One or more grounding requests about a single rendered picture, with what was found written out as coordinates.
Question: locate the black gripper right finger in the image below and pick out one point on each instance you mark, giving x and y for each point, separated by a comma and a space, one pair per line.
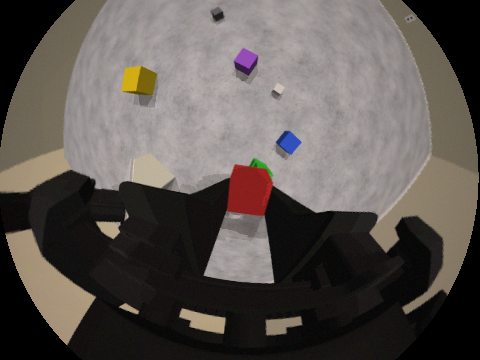
296, 232

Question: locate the purple block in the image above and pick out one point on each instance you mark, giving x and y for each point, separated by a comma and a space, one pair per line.
245, 61

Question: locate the red block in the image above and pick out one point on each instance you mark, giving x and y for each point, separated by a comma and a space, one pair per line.
249, 190

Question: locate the yellow block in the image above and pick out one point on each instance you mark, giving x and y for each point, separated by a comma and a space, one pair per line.
139, 80

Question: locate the blue cube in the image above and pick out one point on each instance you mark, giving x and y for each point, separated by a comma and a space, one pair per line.
288, 141

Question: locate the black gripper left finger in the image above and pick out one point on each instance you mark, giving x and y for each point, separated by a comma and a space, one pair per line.
197, 216

